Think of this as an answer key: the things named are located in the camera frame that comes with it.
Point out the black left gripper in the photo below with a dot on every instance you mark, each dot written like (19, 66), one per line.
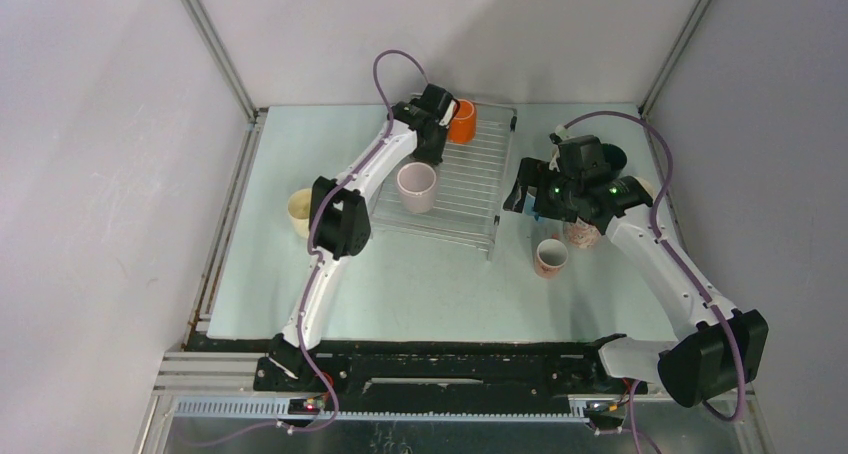
(435, 156)

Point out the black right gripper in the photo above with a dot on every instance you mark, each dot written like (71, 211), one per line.
(535, 173)

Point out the light blue dotted mug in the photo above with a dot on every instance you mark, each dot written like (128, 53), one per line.
(529, 208)

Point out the small terracotta cup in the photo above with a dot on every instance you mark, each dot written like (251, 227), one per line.
(550, 257)

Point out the lilac mug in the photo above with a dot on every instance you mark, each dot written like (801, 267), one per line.
(417, 184)

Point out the pink ghost pattern mug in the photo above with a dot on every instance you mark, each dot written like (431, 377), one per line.
(581, 234)

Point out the cream mug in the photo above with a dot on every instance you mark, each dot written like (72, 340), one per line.
(298, 210)

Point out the dark teal mug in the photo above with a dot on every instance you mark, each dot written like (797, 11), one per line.
(615, 157)

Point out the salmon pink mug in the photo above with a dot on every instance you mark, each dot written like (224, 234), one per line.
(648, 187)

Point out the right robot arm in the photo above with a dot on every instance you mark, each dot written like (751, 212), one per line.
(717, 347)

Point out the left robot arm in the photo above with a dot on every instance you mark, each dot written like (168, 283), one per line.
(339, 218)

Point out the orange mug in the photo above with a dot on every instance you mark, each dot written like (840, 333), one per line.
(462, 128)

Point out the white wire dish rack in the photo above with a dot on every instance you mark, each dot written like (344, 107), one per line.
(468, 186)

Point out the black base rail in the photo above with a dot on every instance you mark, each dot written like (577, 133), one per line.
(447, 376)

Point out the grey cable duct strip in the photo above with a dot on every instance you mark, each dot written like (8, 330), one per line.
(279, 409)

